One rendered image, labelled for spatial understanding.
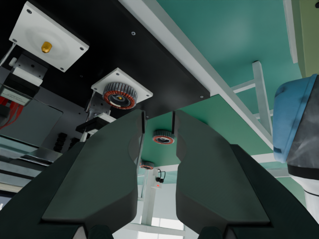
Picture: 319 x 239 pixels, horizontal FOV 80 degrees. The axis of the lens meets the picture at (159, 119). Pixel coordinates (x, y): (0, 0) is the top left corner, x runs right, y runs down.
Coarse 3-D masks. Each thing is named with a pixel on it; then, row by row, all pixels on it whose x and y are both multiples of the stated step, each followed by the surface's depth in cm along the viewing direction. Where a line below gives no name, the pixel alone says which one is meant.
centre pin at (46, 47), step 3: (45, 42) 49; (48, 42) 49; (42, 45) 49; (45, 45) 49; (48, 45) 49; (51, 45) 50; (42, 48) 48; (45, 48) 48; (48, 48) 49; (42, 51) 49; (45, 51) 49; (48, 51) 49
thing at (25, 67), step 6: (18, 60) 55; (24, 60) 56; (30, 60) 57; (18, 66) 54; (24, 66) 56; (30, 66) 57; (36, 66) 58; (42, 66) 59; (12, 72) 55; (30, 72) 56; (36, 72) 58; (42, 72) 59; (42, 78) 59
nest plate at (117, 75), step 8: (112, 72) 57; (120, 72) 56; (104, 80) 60; (112, 80) 60; (120, 80) 59; (128, 80) 59; (96, 88) 65; (136, 88) 62; (144, 88) 62; (144, 96) 65
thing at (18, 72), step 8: (16, 72) 46; (24, 72) 46; (8, 80) 45; (16, 80) 47; (24, 80) 48; (32, 80) 48; (40, 80) 49; (16, 88) 46; (24, 88) 47; (32, 88) 49; (32, 96) 48
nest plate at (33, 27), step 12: (24, 12) 43; (36, 12) 42; (24, 24) 45; (36, 24) 45; (48, 24) 44; (12, 36) 49; (24, 36) 49; (36, 36) 48; (48, 36) 48; (60, 36) 47; (72, 36) 47; (24, 48) 52; (36, 48) 52; (60, 48) 51; (72, 48) 50; (84, 48) 50; (48, 60) 55; (60, 60) 55; (72, 60) 54
